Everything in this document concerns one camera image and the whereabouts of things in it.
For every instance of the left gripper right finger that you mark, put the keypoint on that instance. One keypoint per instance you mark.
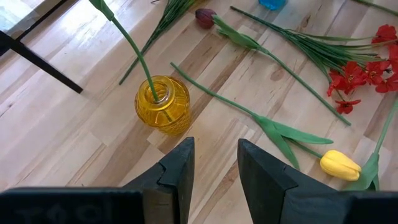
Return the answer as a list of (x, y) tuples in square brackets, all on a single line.
[(264, 186)]

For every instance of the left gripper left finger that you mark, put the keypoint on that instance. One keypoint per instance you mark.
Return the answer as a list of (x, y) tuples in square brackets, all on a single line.
[(174, 186)]

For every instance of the yellow glass vase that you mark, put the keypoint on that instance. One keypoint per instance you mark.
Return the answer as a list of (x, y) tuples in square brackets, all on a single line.
[(174, 115)]

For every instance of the yellow artificial tulip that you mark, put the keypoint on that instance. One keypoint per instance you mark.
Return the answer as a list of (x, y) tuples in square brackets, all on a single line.
[(339, 165)]

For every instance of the large red flower bunch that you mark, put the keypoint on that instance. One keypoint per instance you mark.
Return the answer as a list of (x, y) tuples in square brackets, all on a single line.
[(351, 74)]

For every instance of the orange artificial tulip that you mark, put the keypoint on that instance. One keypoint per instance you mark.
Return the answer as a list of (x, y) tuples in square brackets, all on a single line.
[(133, 48)]

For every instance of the purple artificial flower bunch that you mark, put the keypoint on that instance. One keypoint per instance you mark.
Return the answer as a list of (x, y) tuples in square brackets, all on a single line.
[(161, 25)]

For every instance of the maroon artificial tulip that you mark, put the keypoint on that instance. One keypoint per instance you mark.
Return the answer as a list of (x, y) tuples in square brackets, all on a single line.
[(205, 18)]

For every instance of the blue glass vase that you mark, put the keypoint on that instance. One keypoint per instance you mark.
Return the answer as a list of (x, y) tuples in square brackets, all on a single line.
[(273, 3)]

